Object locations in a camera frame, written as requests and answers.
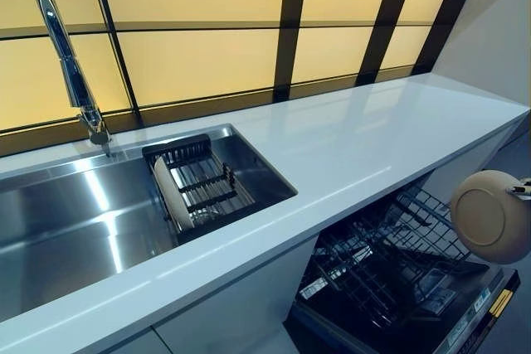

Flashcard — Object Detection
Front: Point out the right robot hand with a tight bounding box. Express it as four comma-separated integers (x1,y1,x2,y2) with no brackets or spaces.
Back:
505,177,531,202

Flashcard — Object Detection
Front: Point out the beige ceramic plate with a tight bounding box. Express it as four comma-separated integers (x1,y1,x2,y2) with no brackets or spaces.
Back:
449,169,531,265
153,156,196,232

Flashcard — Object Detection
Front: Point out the open dishwasher lower rack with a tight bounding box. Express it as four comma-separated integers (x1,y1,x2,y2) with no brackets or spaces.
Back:
281,262,522,354

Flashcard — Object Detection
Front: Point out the grey end cabinet panel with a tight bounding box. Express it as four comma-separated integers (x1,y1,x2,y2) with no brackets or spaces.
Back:
421,119,530,206

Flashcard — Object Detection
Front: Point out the narrow grey cabinet door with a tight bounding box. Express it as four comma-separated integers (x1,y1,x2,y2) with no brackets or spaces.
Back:
153,231,321,354

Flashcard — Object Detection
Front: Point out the black dish drying rack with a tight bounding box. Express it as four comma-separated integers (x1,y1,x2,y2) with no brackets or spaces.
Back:
141,133,256,244

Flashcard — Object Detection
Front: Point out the stainless steel sink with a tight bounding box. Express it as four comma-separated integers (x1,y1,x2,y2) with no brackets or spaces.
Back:
0,123,300,322

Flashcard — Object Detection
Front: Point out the chrome kitchen faucet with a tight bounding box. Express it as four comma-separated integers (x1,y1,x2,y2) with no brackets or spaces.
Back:
31,0,113,147

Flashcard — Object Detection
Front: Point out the wide grey cabinet door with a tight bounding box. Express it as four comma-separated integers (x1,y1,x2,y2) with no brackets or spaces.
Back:
0,325,172,354

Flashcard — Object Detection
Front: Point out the dishwasher wire rack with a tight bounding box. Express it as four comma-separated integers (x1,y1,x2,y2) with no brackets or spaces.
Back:
300,182,491,330

